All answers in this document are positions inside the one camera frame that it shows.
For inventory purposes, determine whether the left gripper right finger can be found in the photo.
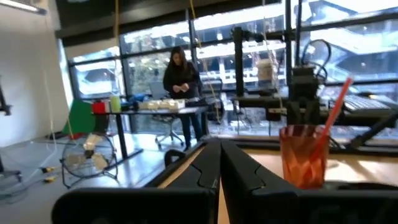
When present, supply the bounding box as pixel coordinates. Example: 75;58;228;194
221;139;398;224

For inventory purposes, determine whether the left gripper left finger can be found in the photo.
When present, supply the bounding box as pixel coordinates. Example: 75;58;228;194
51;139;222;224

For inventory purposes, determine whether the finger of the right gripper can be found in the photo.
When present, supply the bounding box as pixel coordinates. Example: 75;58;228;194
286;100;302;125
306;99;321;125

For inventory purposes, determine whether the red drinking straw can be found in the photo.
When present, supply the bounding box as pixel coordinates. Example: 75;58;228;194
303;77;354;184

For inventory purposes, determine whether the orange faceted plastic cup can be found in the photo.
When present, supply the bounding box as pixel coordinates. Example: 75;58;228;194
279;124;330;190

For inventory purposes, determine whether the gray operator desk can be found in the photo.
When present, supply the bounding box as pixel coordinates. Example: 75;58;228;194
231;95;398;127

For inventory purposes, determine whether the computer keyboard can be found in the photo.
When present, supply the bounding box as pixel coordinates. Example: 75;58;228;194
341;93;393;114

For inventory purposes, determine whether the gray office chair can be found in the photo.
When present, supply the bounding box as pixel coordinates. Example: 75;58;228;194
154;114;187;149

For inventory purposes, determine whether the black office chair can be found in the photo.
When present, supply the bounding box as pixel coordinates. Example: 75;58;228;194
198;77;225;123

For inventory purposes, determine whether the black desk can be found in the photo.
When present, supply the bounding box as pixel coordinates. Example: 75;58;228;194
92;105;210;160

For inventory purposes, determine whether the white box set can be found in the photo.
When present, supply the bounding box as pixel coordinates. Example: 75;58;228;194
138;98;187;112

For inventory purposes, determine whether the light green cup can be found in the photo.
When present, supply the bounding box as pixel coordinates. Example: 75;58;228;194
109;95;122;113

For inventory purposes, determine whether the green board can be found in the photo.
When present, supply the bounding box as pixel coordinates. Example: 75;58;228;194
61;99;96;136

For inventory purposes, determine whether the red container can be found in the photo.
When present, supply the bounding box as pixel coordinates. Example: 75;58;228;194
91;101;107;114

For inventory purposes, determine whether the blue bundle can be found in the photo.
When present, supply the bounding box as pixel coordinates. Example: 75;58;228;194
129;93;150;103

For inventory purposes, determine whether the gray laptop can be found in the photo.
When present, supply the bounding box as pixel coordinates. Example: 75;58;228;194
148;81;170;101

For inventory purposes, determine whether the person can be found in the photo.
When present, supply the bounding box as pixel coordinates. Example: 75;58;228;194
162;45;205;151

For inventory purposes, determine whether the black table frame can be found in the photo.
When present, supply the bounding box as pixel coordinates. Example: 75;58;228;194
144;110;398;189

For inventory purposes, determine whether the black frame clamp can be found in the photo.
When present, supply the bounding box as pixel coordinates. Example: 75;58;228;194
164;149;187;168

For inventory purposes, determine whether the black wire floor fan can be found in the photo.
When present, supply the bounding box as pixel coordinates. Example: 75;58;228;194
60;132;119;190

